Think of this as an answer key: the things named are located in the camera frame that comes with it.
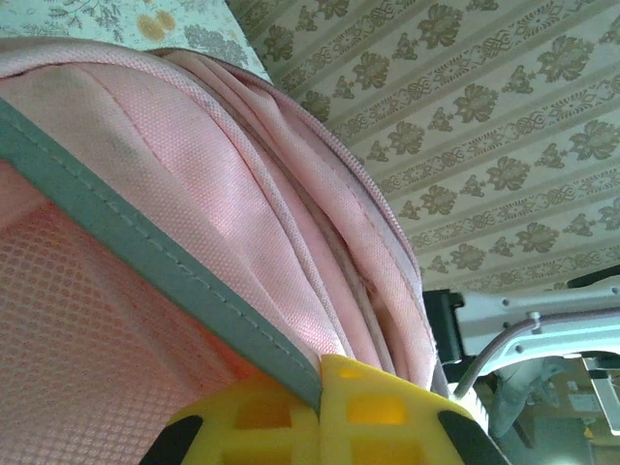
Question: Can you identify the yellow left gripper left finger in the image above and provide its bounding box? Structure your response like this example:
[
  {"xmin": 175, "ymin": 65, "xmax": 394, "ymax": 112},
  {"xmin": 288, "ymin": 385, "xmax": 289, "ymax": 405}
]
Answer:
[{"xmin": 142, "ymin": 371, "xmax": 324, "ymax": 465}]

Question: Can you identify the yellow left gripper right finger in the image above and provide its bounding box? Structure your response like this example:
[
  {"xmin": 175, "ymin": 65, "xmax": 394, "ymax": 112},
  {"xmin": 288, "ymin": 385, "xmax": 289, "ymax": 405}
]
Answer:
[{"xmin": 319, "ymin": 353, "xmax": 508, "ymax": 465}]

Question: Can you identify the pink backpack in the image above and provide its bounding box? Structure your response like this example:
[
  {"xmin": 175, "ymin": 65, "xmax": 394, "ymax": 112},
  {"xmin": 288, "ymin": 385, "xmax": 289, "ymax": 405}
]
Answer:
[{"xmin": 0, "ymin": 36, "xmax": 454, "ymax": 465}]

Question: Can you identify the floral table cover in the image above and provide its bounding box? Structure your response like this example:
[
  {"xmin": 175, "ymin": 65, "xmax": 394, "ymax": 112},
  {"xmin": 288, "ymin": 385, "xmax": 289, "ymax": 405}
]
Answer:
[{"xmin": 0, "ymin": 0, "xmax": 272, "ymax": 83}]

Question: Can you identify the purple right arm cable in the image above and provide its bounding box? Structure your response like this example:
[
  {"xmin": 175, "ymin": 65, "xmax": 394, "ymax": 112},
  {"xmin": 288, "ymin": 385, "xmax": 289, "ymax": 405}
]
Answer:
[{"xmin": 452, "ymin": 312, "xmax": 620, "ymax": 406}]

